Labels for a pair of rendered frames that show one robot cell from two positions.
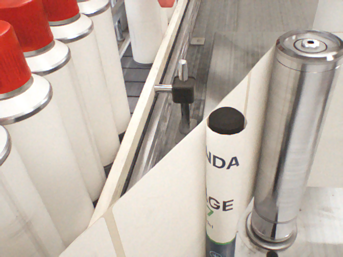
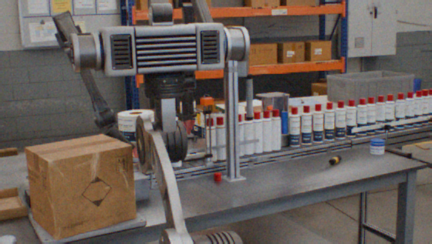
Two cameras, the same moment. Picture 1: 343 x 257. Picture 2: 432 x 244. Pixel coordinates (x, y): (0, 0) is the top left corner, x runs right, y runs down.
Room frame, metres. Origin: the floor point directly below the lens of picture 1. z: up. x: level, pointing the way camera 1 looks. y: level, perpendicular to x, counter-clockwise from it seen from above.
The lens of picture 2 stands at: (1.87, 1.92, 1.56)
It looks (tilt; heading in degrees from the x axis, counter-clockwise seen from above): 12 degrees down; 230
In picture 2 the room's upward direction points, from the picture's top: 2 degrees counter-clockwise
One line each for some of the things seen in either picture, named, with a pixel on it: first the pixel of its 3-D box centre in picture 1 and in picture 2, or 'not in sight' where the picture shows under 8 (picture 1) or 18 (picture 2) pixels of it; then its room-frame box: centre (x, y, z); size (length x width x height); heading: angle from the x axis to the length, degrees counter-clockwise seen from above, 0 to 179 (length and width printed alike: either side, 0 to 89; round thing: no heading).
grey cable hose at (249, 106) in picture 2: not in sight; (249, 96); (0.21, 0.21, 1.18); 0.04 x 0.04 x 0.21
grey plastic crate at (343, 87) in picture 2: not in sight; (369, 88); (-1.93, -0.57, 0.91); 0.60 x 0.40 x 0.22; 162
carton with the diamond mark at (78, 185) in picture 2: not in sight; (81, 183); (1.08, 0.24, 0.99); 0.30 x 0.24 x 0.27; 176
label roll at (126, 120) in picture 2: not in sight; (136, 125); (0.33, -0.59, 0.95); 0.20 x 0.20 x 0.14
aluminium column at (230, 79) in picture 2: not in sight; (231, 104); (0.34, 0.22, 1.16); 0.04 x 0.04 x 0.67; 77
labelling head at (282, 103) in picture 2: not in sight; (273, 120); (-0.08, 0.08, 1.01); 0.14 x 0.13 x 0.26; 167
